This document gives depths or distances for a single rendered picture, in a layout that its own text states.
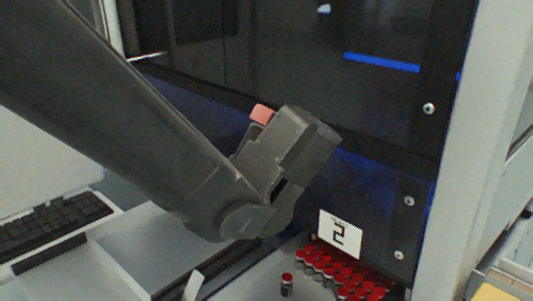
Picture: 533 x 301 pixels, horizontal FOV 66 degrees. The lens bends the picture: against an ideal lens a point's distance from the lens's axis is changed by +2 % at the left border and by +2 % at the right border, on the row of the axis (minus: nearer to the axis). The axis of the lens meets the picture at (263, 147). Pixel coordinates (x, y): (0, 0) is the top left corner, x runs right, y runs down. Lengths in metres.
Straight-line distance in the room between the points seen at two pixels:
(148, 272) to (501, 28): 0.72
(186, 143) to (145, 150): 0.03
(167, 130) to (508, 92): 0.39
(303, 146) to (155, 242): 0.63
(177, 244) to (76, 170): 0.50
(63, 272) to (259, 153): 0.64
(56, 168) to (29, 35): 1.10
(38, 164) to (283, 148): 0.98
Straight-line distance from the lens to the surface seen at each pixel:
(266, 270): 0.84
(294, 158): 0.37
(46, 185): 1.30
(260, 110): 0.49
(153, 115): 0.24
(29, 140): 1.24
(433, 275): 0.67
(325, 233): 0.75
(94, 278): 0.90
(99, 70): 0.22
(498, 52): 0.52
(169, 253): 0.91
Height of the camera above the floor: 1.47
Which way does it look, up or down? 27 degrees down
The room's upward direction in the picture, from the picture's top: straight up
